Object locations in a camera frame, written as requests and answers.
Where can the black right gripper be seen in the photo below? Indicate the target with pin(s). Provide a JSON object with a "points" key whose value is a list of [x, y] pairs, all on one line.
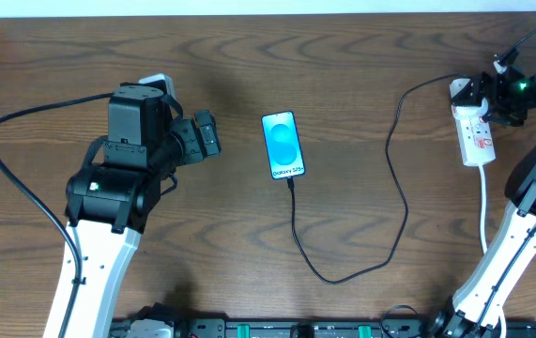
{"points": [[486, 89]]}

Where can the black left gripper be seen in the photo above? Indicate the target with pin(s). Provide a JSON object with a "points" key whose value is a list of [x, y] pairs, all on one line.
{"points": [[206, 135]]}

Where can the blue Galaxy smartphone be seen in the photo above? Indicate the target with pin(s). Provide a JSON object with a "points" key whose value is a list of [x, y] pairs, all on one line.
{"points": [[285, 157]]}

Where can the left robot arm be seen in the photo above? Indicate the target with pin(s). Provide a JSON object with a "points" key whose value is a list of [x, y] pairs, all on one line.
{"points": [[111, 196]]}

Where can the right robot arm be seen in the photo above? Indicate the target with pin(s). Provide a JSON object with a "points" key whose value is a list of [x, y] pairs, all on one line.
{"points": [[475, 308]]}

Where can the white USB charger adapter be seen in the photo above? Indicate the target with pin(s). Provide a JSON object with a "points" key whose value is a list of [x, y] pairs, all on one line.
{"points": [[468, 112]]}

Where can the white power strip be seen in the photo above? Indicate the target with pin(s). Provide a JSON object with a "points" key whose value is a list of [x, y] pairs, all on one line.
{"points": [[475, 141]]}

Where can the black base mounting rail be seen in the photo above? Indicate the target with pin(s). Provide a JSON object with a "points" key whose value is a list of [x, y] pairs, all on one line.
{"points": [[160, 320]]}

